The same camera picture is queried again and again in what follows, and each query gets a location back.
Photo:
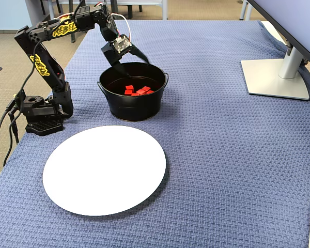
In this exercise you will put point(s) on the white table frame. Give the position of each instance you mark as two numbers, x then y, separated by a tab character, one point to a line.
164	11

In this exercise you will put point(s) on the white table leg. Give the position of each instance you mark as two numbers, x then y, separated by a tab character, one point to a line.
244	11
53	11

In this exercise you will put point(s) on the silver monitor stand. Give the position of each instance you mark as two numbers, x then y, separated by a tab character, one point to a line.
273	82

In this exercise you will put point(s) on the black chair leg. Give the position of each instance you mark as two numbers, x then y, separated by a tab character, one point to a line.
60	7
130	11

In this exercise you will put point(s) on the blue woven tablecloth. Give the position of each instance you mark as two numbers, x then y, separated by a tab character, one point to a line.
222	155

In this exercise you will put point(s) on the white round plate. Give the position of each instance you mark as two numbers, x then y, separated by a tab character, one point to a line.
106	170

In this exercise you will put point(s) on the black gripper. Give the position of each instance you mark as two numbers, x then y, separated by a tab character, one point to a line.
113	57

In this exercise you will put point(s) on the small camera circuit board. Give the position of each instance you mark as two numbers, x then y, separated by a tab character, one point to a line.
122	44

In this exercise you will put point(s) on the black metal bucket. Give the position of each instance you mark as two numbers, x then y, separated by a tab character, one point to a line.
134	108

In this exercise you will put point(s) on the computer monitor screen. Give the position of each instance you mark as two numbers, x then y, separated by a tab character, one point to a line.
299	20

